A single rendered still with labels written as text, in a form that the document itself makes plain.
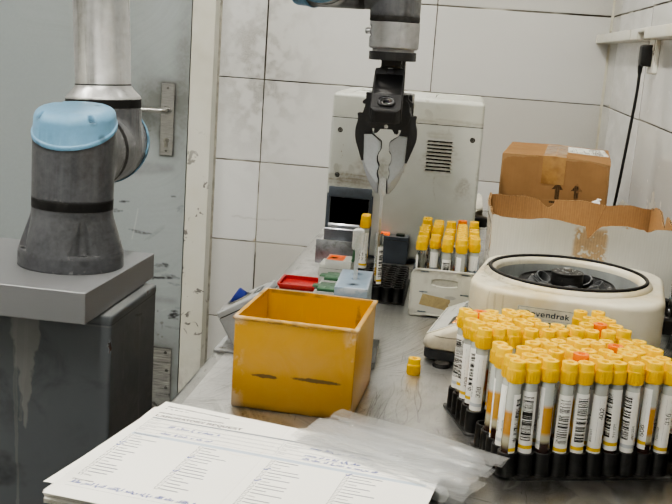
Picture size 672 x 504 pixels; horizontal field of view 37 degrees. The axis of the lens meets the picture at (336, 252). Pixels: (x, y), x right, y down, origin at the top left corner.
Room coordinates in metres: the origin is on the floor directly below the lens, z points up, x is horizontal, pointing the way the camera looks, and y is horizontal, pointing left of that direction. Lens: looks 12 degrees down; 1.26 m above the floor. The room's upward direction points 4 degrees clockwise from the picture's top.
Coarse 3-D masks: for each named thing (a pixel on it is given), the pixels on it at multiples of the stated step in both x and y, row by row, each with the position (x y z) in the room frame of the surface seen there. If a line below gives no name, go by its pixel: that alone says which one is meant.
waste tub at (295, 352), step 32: (256, 320) 1.00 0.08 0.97; (288, 320) 1.12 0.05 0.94; (320, 320) 1.12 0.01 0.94; (352, 320) 1.11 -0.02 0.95; (256, 352) 1.00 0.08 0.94; (288, 352) 0.99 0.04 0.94; (320, 352) 0.99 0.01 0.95; (352, 352) 0.98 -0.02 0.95; (256, 384) 1.00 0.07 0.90; (288, 384) 0.99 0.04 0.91; (320, 384) 0.99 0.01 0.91; (352, 384) 0.98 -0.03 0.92; (320, 416) 0.99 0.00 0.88
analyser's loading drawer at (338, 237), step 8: (328, 224) 1.75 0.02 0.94; (336, 224) 1.75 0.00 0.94; (344, 224) 1.75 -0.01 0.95; (328, 232) 1.70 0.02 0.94; (336, 232) 1.70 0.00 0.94; (344, 232) 1.70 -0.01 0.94; (352, 232) 1.70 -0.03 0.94; (320, 240) 1.65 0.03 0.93; (328, 240) 1.65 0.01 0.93; (336, 240) 1.70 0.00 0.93; (344, 240) 1.70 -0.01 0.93; (320, 248) 1.65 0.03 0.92; (328, 248) 1.65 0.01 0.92; (336, 248) 1.65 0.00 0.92; (344, 248) 1.64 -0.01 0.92; (320, 256) 1.65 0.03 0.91
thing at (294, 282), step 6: (282, 276) 1.58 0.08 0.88; (288, 276) 1.59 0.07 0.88; (294, 276) 1.59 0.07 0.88; (300, 276) 1.59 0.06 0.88; (306, 276) 1.59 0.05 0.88; (282, 282) 1.56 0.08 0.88; (288, 282) 1.57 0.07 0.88; (294, 282) 1.57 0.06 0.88; (300, 282) 1.57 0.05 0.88; (306, 282) 1.58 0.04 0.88; (312, 282) 1.58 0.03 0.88; (282, 288) 1.53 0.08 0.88; (288, 288) 1.53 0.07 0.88; (294, 288) 1.53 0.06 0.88; (300, 288) 1.53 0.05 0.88; (306, 288) 1.53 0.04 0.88; (312, 288) 1.53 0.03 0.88
